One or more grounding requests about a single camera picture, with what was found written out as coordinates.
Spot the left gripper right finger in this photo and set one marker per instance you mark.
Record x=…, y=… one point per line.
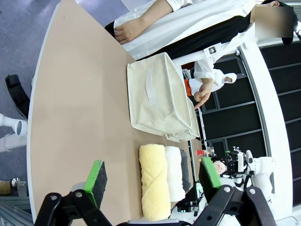
x=209, y=174

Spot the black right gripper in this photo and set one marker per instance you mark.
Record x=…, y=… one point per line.
x=235, y=162

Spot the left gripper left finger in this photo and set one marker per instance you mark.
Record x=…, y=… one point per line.
x=95, y=181

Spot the pink towel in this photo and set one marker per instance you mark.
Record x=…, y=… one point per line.
x=221, y=167

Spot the white towel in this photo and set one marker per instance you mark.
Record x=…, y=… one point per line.
x=174, y=174

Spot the yellow towel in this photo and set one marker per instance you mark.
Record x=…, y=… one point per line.
x=154, y=179

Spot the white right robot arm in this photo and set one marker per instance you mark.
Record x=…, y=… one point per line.
x=263, y=164

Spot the person's right forearm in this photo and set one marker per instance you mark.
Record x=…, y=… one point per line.
x=155, y=14

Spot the person's left hand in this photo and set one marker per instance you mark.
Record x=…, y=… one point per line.
x=204, y=93

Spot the person's right hand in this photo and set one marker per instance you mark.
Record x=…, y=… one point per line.
x=128, y=30

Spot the small glass jar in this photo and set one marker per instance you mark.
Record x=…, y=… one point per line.
x=210, y=151

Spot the red cup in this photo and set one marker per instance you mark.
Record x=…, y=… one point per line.
x=200, y=152

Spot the grey rolled towel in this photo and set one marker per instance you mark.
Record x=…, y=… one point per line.
x=185, y=169

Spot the round metal knob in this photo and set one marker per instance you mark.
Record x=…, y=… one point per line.
x=15, y=181

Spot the figure in white hood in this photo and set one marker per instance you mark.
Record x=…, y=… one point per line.
x=218, y=77

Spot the orange cloth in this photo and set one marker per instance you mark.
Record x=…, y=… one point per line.
x=187, y=87

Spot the wooden block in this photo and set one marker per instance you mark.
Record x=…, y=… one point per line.
x=5, y=187

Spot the beige fabric basket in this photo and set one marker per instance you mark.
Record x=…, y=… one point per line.
x=160, y=94

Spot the white tubular stand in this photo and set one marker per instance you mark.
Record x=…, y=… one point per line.
x=14, y=127

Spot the black chair part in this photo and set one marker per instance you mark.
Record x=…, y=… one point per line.
x=17, y=94

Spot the person in white shirt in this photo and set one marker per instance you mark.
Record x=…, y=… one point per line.
x=188, y=23

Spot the aluminium frame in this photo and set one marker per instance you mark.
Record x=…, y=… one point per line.
x=14, y=209

